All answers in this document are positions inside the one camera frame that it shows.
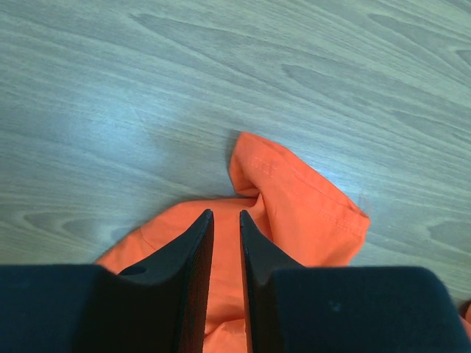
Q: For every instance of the orange t shirt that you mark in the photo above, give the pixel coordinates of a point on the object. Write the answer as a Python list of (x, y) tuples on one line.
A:
[(300, 211)]

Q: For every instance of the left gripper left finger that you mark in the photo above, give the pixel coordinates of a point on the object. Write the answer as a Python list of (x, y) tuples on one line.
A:
[(158, 304)]

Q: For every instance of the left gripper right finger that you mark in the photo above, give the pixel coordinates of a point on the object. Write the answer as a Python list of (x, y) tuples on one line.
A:
[(293, 308)]

